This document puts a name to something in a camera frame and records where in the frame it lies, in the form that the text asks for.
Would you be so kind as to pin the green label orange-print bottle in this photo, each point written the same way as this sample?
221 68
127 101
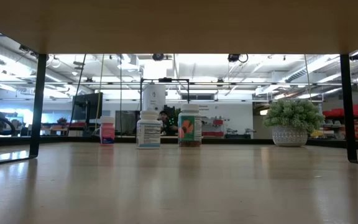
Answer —
190 127

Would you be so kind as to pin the white bottle blue-band label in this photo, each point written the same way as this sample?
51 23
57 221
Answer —
148 130

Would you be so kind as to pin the pink bottle white cap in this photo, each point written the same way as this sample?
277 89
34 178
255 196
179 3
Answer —
107 132

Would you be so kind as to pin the wooden shelf riser black legs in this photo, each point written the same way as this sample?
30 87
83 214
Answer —
179 25

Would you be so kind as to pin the white cylinder tank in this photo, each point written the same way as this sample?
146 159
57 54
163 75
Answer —
154 96

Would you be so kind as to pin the black monitor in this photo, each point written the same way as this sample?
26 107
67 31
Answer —
87 105

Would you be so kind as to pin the green plant white pot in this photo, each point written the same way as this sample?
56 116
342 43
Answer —
291 118

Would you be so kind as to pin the black ceiling device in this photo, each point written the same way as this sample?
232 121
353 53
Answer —
356 56

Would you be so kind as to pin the black ceiling dome camera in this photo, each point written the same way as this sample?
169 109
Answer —
158 57

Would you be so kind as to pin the black table edge rail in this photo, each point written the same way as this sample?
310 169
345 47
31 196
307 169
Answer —
126 140

